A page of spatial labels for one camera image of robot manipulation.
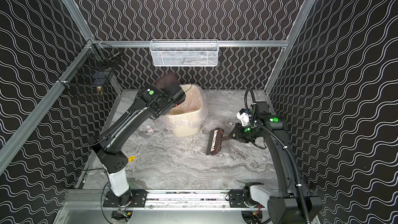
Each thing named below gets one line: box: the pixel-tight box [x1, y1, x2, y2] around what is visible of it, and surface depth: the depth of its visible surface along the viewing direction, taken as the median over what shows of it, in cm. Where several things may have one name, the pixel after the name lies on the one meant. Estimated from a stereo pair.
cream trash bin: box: [167, 84, 204, 138], surface depth 79 cm
